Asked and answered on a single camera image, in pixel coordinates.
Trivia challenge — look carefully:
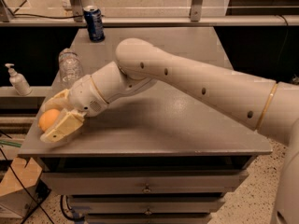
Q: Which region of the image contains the grey metal upright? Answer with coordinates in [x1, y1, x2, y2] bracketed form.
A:
[190, 0, 203, 21]
[69, 0, 83, 22]

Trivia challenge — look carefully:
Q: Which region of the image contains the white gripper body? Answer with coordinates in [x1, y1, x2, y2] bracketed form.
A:
[68, 75, 108, 117]

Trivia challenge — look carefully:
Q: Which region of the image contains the grey drawer cabinet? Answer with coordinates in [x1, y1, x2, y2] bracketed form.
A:
[18, 26, 273, 224]

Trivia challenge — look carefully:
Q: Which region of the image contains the cardboard box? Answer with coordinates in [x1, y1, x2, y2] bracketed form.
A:
[0, 158, 42, 218]

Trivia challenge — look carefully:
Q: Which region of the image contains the grey metal upright left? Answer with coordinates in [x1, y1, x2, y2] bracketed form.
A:
[69, 0, 83, 22]

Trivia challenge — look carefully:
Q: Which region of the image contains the orange fruit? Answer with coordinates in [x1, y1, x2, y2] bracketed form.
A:
[38, 109, 60, 132]

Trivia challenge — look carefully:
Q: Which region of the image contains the grey metal upright right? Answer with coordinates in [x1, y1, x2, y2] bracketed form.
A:
[190, 0, 203, 21]

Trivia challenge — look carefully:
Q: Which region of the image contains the green rod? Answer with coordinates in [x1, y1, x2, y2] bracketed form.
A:
[0, 140, 21, 147]

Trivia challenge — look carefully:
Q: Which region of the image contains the clear plastic water bottle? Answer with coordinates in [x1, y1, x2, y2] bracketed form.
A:
[58, 49, 83, 88]

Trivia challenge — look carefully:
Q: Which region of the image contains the blue soda can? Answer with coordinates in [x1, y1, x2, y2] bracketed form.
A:
[83, 6, 105, 42]

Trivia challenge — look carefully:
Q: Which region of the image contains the black floor cable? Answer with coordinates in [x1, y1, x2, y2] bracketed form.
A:
[0, 147, 56, 224]

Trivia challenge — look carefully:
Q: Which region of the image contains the white pump dispenser bottle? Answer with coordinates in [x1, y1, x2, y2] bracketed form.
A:
[5, 63, 32, 96]

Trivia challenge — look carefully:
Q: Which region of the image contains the black cable on shelf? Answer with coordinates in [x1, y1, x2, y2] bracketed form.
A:
[13, 0, 84, 20]

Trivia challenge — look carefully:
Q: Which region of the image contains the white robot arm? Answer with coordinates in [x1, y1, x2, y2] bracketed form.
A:
[40, 38, 299, 224]

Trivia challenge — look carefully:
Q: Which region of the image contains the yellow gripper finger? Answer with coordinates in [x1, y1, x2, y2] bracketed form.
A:
[41, 89, 70, 112]
[40, 109, 85, 143]

